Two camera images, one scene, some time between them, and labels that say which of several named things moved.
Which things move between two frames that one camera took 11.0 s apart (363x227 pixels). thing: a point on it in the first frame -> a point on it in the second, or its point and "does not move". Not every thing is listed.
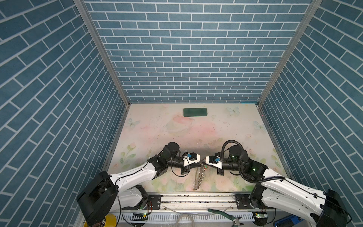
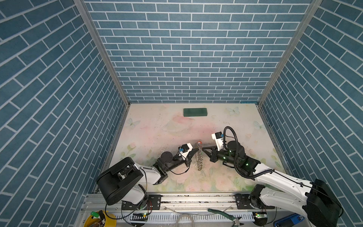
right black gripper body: (220, 170) -> (215, 157)
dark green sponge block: (195, 112) does not move
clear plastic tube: (184, 215) does not move
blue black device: (288, 221) does not move
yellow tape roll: (110, 221) does not move
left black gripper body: (185, 170) -> (186, 161)
